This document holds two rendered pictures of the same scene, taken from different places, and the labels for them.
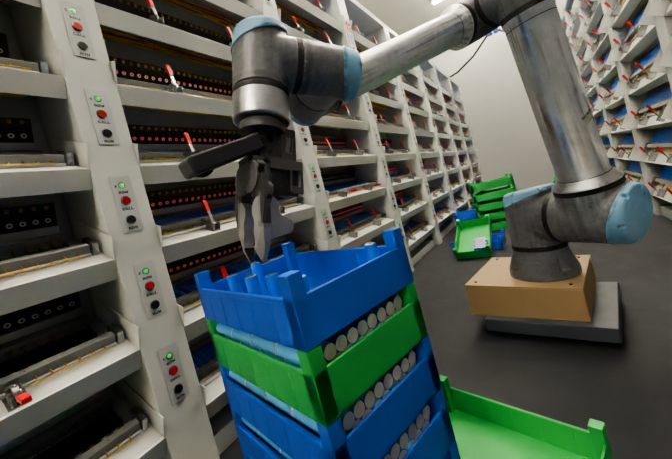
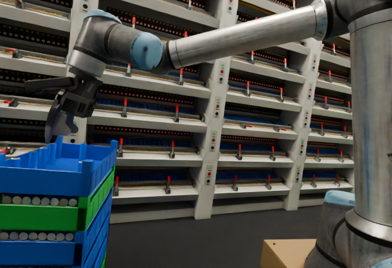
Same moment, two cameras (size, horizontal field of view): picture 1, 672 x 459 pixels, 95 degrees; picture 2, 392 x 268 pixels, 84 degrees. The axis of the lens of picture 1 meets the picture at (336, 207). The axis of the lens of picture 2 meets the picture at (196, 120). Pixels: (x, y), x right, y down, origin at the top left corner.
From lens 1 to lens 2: 0.55 m
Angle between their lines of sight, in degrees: 33
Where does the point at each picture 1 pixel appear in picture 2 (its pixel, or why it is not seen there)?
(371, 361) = (26, 219)
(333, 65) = (124, 45)
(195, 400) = not seen: hidden behind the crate
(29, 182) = (40, 68)
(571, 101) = (380, 131)
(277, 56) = (93, 35)
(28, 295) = (24, 114)
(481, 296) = (268, 257)
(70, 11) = not seen: outside the picture
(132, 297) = not seen: hidden behind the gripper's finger
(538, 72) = (357, 86)
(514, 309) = not seen: outside the picture
